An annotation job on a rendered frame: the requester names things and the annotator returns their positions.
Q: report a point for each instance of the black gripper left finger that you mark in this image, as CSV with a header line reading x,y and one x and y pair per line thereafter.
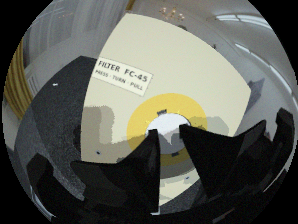
x,y
139,172

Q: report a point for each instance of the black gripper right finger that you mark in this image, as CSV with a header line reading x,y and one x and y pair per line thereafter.
x,y
215,156

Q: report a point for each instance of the cream flat panel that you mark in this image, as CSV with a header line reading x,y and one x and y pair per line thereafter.
x,y
148,65

